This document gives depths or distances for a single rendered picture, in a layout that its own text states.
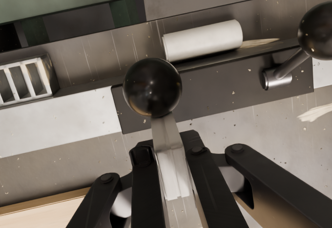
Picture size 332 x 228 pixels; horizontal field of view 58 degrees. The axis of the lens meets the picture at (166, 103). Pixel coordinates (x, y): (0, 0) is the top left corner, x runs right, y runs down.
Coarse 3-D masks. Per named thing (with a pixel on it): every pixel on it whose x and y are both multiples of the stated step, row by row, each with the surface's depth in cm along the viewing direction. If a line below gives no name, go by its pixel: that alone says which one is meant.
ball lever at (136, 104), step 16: (144, 64) 18; (160, 64) 18; (128, 80) 18; (144, 80) 17; (160, 80) 17; (176, 80) 18; (128, 96) 18; (144, 96) 17; (160, 96) 17; (176, 96) 18; (144, 112) 18; (160, 112) 18
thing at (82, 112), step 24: (264, 48) 31; (72, 96) 29; (96, 96) 30; (0, 120) 29; (24, 120) 30; (48, 120) 30; (72, 120) 30; (96, 120) 30; (0, 144) 30; (24, 144) 30; (48, 144) 31
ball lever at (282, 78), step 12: (312, 12) 19; (324, 12) 18; (300, 24) 20; (312, 24) 18; (324, 24) 18; (300, 36) 19; (312, 36) 19; (324, 36) 18; (300, 48) 23; (312, 48) 19; (324, 48) 18; (288, 60) 25; (300, 60) 24; (324, 60) 20; (264, 72) 29; (276, 72) 28; (288, 72) 26; (264, 84) 29; (276, 84) 29; (288, 84) 29
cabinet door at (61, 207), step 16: (80, 192) 36; (0, 208) 36; (16, 208) 36; (32, 208) 35; (48, 208) 35; (64, 208) 35; (0, 224) 35; (16, 224) 35; (32, 224) 36; (48, 224) 36; (64, 224) 36
